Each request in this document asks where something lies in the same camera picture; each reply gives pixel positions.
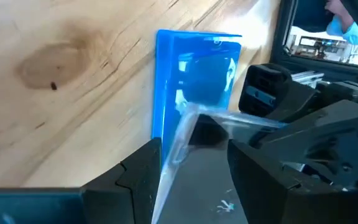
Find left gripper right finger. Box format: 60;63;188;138
227;139;358;224

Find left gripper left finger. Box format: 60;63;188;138
80;137;163;224

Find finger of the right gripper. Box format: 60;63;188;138
237;63;319;122
249;99;358;192

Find blue disc case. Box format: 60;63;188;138
150;29;287;224

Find person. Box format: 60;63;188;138
324;0;358;47

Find person's hand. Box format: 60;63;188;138
324;0;354;23

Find silver aluminium bracket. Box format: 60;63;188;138
290;70;325;88

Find black aluminium table frame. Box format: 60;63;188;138
271;0;358;78

